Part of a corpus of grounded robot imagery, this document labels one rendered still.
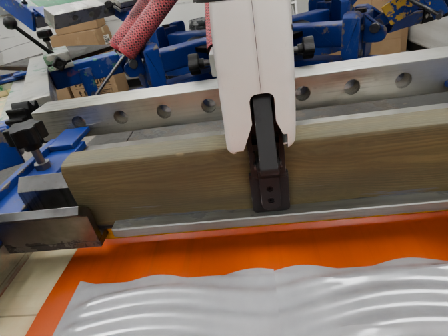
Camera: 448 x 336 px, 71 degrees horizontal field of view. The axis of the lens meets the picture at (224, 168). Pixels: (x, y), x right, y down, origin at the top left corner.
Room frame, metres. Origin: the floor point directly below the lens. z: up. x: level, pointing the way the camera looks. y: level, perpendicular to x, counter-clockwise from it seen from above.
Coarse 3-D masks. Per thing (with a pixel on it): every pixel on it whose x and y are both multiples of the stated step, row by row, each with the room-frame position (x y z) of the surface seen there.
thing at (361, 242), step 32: (288, 224) 0.24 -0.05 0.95; (320, 224) 0.23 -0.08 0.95; (352, 224) 0.22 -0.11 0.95; (384, 224) 0.21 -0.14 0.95; (416, 224) 0.21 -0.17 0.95; (288, 256) 0.20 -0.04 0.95; (320, 256) 0.19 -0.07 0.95; (352, 256) 0.18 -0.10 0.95; (384, 256) 0.18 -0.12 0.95; (416, 256) 0.17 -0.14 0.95
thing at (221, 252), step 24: (120, 240) 0.26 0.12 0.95; (144, 240) 0.25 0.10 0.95; (168, 240) 0.24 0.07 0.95; (192, 240) 0.24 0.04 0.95; (216, 240) 0.23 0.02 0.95; (240, 240) 0.23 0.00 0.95; (264, 240) 0.22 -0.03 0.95; (72, 264) 0.23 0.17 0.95; (96, 264) 0.23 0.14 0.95; (120, 264) 0.22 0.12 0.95; (144, 264) 0.22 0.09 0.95; (168, 264) 0.21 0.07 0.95; (192, 264) 0.21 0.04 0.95; (216, 264) 0.20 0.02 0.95; (240, 264) 0.20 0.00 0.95; (264, 264) 0.19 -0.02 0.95; (72, 288) 0.20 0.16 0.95; (48, 312) 0.18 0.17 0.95
